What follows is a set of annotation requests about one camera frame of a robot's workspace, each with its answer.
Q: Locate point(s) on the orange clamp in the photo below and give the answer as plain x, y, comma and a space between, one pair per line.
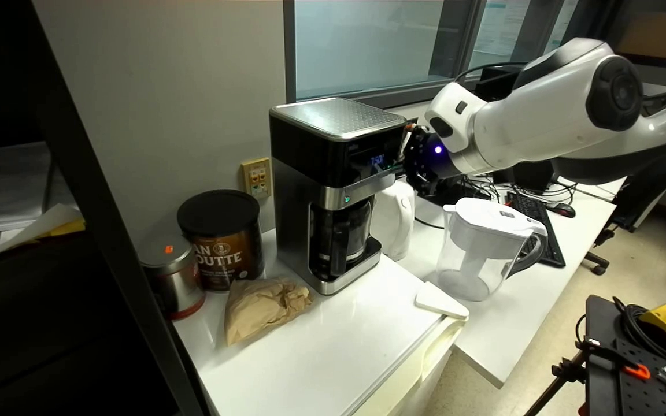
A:
639, 373

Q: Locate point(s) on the stack of papers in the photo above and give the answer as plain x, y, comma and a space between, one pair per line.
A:
10, 199

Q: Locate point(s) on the black shelf frame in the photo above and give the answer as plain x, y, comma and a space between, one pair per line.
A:
93, 199

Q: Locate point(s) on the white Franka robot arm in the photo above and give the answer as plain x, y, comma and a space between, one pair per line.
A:
564, 99

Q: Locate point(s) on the black office chair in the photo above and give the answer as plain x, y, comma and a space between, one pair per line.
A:
645, 193

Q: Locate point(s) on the beige wall outlet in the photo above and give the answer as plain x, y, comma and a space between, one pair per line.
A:
254, 179

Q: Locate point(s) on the black tripod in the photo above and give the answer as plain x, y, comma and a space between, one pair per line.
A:
559, 382

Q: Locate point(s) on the black computer mouse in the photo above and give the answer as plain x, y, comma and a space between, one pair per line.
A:
564, 208

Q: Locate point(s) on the brown coffee canister black lid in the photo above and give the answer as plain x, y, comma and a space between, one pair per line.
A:
220, 242

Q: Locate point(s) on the black keyboard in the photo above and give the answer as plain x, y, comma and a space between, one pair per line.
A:
545, 239

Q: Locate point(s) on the white electric kettle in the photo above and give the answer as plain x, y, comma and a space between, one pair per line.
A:
394, 219

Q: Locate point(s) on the black and silver coffeemaker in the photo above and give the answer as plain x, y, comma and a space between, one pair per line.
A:
324, 170

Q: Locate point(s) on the small metal can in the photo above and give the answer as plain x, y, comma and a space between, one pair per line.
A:
178, 285

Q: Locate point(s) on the black perforated cart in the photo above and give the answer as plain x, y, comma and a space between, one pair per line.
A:
607, 393

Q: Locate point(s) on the white folded cloth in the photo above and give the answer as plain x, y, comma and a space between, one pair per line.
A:
439, 301

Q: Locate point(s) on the white water filter pitcher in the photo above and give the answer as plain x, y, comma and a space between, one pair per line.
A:
479, 246

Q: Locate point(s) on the glass coffee carafe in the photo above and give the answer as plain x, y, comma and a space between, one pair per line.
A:
344, 231

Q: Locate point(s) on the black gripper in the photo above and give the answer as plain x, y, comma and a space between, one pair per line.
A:
435, 164

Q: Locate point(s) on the bag of brown coffee filters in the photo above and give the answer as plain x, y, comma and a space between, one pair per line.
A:
260, 306

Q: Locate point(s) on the dark window frame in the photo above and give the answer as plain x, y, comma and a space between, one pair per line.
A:
379, 89

